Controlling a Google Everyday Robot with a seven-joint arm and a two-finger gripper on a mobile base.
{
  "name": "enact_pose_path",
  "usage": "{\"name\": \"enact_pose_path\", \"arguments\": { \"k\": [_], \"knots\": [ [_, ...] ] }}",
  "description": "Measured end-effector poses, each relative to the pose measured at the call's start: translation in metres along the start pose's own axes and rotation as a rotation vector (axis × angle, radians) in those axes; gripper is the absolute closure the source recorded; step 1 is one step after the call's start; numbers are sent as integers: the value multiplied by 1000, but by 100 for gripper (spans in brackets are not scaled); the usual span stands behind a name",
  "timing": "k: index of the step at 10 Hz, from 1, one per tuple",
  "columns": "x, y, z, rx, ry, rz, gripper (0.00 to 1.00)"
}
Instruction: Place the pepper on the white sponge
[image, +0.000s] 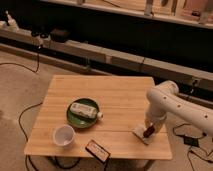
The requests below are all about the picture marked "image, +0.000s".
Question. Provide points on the red pepper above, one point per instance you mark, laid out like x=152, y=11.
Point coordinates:
x=150, y=130

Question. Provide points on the black device on ledge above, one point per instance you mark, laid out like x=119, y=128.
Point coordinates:
x=58, y=35

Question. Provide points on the green plate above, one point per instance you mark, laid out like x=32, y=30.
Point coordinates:
x=80, y=122

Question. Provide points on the white plastic bottle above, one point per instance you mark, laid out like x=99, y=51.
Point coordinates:
x=85, y=110

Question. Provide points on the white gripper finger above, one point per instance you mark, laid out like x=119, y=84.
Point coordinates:
x=147, y=124
x=158, y=128

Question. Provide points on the white cup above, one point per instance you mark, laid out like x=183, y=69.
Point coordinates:
x=64, y=135

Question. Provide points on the black rectangular box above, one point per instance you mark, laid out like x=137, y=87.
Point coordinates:
x=97, y=151

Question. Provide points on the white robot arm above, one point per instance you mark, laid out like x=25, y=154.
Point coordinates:
x=163, y=98

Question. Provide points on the black power adapter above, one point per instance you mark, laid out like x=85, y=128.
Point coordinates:
x=191, y=141

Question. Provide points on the wooden table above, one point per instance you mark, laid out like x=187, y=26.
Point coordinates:
x=122, y=100

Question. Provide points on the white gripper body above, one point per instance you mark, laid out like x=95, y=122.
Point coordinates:
x=155, y=115

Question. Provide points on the white sponge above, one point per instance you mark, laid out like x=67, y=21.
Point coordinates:
x=138, y=132

